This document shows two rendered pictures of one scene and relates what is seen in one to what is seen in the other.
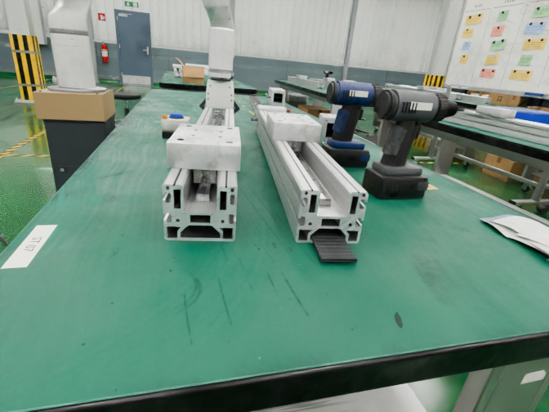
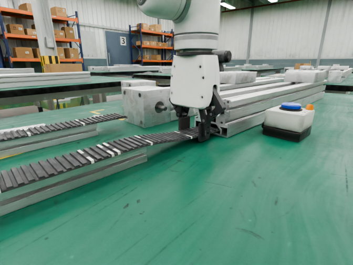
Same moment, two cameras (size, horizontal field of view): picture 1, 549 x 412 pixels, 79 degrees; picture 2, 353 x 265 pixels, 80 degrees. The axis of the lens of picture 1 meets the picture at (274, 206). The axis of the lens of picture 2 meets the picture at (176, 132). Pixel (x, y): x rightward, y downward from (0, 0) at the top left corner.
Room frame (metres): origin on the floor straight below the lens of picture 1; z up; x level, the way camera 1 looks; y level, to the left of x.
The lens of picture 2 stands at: (1.55, 0.57, 0.94)
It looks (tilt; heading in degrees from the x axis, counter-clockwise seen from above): 18 degrees down; 235
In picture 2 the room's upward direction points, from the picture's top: straight up
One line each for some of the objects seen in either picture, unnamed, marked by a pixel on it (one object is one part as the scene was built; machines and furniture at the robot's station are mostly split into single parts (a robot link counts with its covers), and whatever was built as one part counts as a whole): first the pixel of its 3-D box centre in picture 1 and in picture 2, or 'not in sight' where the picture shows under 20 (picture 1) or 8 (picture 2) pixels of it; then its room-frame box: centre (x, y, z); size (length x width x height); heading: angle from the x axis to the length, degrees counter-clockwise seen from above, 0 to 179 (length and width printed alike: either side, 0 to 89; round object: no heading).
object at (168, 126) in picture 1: (179, 127); (284, 120); (1.08, 0.33, 0.81); 0.10 x 0.08 x 0.06; 99
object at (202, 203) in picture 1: (213, 146); (279, 97); (0.82, 0.16, 0.82); 0.80 x 0.10 x 0.09; 9
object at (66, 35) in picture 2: not in sight; (43, 47); (0.67, -10.14, 1.55); 2.83 x 0.98 x 3.10; 16
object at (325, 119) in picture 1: (328, 129); (140, 93); (1.20, -0.17, 0.83); 0.11 x 0.10 x 0.10; 92
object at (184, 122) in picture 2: not in sight; (180, 118); (1.28, 0.20, 0.82); 0.03 x 0.03 x 0.07; 9
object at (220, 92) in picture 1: (220, 92); (195, 78); (1.27, 0.24, 0.91); 0.10 x 0.07 x 0.11; 99
